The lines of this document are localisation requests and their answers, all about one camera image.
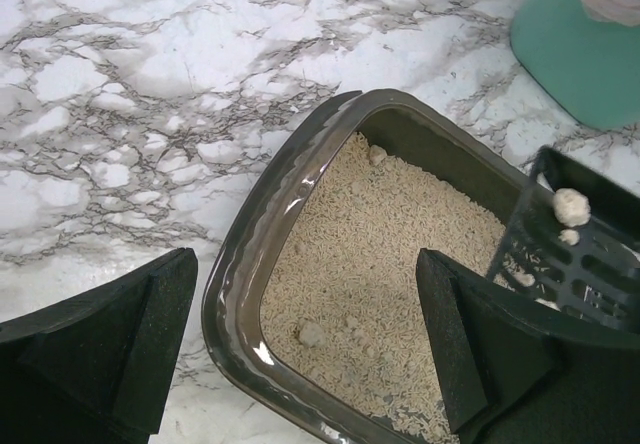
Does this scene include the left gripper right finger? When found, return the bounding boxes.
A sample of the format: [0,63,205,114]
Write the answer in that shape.
[416,249,639,443]

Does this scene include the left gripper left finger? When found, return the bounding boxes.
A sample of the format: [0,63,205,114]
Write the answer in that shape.
[1,248,198,443]

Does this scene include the black litter scoop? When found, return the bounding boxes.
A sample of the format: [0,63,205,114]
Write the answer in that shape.
[487,146,639,333]

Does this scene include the dark grey litter box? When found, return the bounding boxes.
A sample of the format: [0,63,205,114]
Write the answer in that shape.
[201,89,527,443]

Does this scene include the beige cat litter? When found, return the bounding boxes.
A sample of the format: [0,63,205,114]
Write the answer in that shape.
[261,134,504,443]

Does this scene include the green trash bin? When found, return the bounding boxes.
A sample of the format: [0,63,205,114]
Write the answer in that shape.
[510,0,639,130]

